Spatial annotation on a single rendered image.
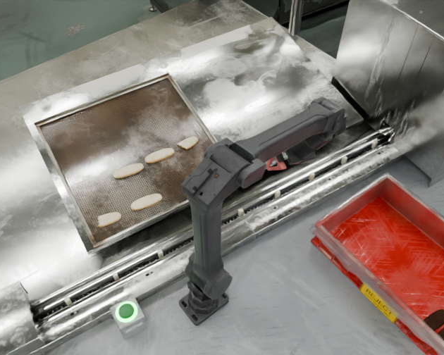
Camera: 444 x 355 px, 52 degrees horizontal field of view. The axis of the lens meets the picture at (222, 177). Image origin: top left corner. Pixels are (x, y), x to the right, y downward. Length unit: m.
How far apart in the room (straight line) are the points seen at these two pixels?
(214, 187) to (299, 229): 0.62
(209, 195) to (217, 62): 0.97
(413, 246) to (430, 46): 0.59
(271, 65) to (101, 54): 0.78
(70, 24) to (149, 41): 1.89
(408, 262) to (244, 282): 0.49
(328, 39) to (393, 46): 2.19
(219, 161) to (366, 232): 0.71
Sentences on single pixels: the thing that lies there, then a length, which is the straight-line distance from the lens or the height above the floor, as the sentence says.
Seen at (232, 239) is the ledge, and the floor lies 0.86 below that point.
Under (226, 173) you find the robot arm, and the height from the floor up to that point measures 1.35.
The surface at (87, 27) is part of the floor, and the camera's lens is 3.93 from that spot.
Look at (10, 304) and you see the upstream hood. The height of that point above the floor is 0.92.
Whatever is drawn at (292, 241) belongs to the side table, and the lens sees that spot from 1.42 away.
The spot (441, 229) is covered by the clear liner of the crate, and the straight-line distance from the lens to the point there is 1.48.
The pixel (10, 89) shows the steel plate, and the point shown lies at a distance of 2.07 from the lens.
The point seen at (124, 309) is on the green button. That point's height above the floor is 0.91.
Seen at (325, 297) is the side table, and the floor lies 0.82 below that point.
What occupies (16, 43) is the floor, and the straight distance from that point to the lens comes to 3.93.
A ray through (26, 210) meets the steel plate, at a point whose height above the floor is 0.82.
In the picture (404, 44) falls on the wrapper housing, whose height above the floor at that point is 1.22.
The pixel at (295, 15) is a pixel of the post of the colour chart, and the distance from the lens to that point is 2.15.
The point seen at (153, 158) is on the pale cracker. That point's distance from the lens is 1.48.
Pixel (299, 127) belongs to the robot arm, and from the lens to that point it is 1.05.
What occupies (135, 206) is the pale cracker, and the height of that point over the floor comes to 0.91.
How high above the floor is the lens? 2.02
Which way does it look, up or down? 51 degrees down
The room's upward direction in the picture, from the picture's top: 1 degrees counter-clockwise
